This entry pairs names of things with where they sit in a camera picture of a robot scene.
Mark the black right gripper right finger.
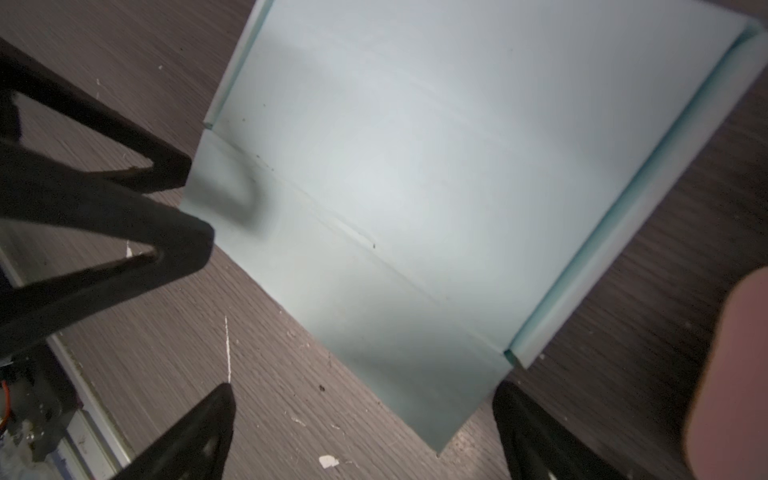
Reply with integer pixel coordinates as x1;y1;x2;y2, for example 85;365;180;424
492;380;624;479

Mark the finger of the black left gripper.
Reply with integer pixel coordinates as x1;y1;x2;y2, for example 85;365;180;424
1;40;192;193
1;143;214;356

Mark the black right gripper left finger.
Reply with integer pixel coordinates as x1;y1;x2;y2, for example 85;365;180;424
113;383;236;480

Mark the pink paper box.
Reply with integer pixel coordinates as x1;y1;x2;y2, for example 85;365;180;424
683;267;767;479

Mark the light blue paper box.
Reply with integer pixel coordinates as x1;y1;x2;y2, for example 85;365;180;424
181;1;767;451

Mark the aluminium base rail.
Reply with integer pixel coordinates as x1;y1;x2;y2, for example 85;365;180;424
1;333;133;479

